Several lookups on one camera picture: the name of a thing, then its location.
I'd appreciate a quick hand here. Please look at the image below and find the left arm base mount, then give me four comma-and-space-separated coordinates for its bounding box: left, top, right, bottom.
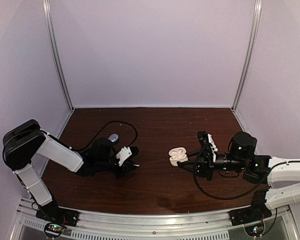
35, 199, 79, 227

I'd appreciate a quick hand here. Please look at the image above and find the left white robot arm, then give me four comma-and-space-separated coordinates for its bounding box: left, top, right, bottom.
2, 119, 139, 222

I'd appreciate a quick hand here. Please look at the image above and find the white earbud charging case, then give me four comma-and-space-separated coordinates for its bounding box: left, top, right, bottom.
168, 147, 188, 167

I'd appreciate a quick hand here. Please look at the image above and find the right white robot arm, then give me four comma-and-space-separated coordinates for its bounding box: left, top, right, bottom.
168, 131, 300, 221

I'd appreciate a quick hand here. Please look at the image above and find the purple earbud charging case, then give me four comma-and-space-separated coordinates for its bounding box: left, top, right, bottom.
108, 133, 119, 144

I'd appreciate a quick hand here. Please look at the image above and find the front aluminium rail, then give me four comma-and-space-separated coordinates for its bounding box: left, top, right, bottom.
7, 197, 300, 240

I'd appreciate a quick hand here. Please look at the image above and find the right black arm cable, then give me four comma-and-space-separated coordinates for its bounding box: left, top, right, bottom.
192, 147, 268, 200

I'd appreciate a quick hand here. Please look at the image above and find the aluminium frame post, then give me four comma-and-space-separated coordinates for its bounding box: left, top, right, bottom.
231, 0, 262, 113
42, 0, 75, 112

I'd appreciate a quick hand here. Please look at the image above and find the left aluminium frame post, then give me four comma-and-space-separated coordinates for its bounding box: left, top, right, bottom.
42, 0, 75, 112

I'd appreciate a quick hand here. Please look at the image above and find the right aluminium frame post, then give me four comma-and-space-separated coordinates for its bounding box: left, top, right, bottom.
231, 0, 262, 113

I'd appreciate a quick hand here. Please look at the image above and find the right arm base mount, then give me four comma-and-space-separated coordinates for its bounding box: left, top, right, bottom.
229, 189, 272, 226

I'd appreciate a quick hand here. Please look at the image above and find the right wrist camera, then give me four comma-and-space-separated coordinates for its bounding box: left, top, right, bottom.
197, 131, 218, 163

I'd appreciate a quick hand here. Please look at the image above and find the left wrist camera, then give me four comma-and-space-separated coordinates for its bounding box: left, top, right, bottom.
115, 146, 139, 167

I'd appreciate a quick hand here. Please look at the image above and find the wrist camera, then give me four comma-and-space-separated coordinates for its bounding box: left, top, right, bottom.
115, 146, 139, 167
197, 131, 218, 163

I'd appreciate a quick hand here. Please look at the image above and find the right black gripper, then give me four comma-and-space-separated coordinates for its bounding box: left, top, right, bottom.
178, 147, 247, 182

